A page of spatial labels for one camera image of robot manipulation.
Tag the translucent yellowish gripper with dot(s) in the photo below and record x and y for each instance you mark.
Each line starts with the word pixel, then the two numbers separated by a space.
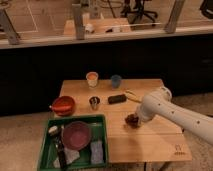
pixel 139 119

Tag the dark grape bunch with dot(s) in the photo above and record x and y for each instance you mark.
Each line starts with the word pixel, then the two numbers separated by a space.
pixel 132 120

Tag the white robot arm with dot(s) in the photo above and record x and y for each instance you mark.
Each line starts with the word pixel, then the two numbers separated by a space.
pixel 158 102

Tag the yellow banana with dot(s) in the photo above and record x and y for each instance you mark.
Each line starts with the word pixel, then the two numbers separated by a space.
pixel 131 96

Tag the black rectangular sponge block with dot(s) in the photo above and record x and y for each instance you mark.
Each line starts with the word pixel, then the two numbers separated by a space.
pixel 117 99

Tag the blue cup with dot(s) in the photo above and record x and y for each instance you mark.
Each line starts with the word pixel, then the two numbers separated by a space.
pixel 115 81

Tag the small steel cup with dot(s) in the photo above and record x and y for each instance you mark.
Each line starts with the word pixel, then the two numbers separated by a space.
pixel 94 102

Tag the blue grey sponge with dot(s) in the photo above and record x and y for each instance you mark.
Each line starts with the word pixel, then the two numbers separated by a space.
pixel 96 152

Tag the green plastic bin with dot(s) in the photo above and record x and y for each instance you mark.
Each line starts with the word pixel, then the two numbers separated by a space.
pixel 48 153

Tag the purple bowl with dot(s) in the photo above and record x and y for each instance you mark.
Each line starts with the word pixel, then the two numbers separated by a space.
pixel 76 135

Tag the red bowl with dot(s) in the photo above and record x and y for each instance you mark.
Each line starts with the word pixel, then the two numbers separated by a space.
pixel 64 101

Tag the grey cloth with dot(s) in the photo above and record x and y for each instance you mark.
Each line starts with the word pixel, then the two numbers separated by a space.
pixel 71 156

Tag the black office chair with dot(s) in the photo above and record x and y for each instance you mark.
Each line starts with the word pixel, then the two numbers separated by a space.
pixel 139 11

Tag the black handled utensil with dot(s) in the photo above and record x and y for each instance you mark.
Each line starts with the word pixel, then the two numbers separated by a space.
pixel 55 134

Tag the right metal post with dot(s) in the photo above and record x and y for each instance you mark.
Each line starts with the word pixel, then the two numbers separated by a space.
pixel 171 25

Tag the metal post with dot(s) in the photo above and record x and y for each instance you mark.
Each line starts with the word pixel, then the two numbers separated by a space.
pixel 78 21
pixel 171 25
pixel 5 22

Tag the middle metal post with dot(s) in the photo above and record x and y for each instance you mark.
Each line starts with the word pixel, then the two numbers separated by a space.
pixel 78 21

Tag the left metal post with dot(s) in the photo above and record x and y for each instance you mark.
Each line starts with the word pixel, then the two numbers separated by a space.
pixel 5 22

